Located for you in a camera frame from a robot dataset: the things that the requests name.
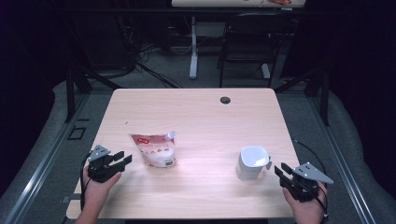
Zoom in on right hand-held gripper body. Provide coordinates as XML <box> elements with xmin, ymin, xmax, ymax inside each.
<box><xmin>279</xmin><ymin>161</ymin><xmax>334</xmax><ymax>203</ymax></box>

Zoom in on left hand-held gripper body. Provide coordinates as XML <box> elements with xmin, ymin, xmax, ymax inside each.
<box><xmin>87</xmin><ymin>145</ymin><xmax>123</xmax><ymax>184</ymax></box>

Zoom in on white lidded container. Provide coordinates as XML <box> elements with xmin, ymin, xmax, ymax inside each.
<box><xmin>235</xmin><ymin>146</ymin><xmax>273</xmax><ymax>182</ymax></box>

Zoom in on red white spouted pouch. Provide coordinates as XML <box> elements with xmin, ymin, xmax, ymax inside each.
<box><xmin>128</xmin><ymin>130</ymin><xmax>177</xmax><ymax>169</ymax></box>

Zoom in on person's left hand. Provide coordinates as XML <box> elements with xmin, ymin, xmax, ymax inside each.
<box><xmin>82</xmin><ymin>169</ymin><xmax>122</xmax><ymax>203</ymax></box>

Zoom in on person's right hand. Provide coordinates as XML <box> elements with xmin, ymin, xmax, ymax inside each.
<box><xmin>282</xmin><ymin>183</ymin><xmax>328</xmax><ymax>224</ymax></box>

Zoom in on grey tape strip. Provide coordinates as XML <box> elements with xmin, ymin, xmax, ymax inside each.
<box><xmin>61</xmin><ymin>194</ymin><xmax>82</xmax><ymax>203</ymax></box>

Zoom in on square floor socket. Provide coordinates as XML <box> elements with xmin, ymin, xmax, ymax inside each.
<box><xmin>67</xmin><ymin>125</ymin><xmax>87</xmax><ymax>141</ymax></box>

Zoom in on black metal stand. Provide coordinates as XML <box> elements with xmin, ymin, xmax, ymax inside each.
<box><xmin>64</xmin><ymin>66</ymin><xmax>122</xmax><ymax>123</ymax></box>
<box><xmin>274</xmin><ymin>66</ymin><xmax>331</xmax><ymax>127</ymax></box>

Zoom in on black chair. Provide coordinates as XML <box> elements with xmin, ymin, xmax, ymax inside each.
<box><xmin>218</xmin><ymin>12</ymin><xmax>295</xmax><ymax>89</ymax></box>

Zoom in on pale background desk top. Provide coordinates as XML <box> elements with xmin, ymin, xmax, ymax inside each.
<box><xmin>171</xmin><ymin>0</ymin><xmax>307</xmax><ymax>8</ymax></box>

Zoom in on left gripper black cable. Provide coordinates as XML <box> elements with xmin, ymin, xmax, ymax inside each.
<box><xmin>79</xmin><ymin>152</ymin><xmax>92</xmax><ymax>213</ymax></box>

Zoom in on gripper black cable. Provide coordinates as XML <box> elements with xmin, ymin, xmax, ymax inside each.
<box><xmin>290</xmin><ymin>139</ymin><xmax>330</xmax><ymax>218</ymax></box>
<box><xmin>79</xmin><ymin>152</ymin><xmax>92</xmax><ymax>213</ymax></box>

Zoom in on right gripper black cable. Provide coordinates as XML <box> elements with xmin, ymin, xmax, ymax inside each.
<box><xmin>290</xmin><ymin>139</ymin><xmax>330</xmax><ymax>218</ymax></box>

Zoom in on aluminium floor rail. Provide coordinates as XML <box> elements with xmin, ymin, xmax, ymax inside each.
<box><xmin>3</xmin><ymin>92</ymin><xmax>92</xmax><ymax>224</ymax></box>
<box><xmin>306</xmin><ymin>96</ymin><xmax>377</xmax><ymax>224</ymax></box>

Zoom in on bundle of floor cables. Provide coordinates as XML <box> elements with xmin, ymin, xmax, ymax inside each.
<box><xmin>134</xmin><ymin>43</ymin><xmax>183</xmax><ymax>89</ymax></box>

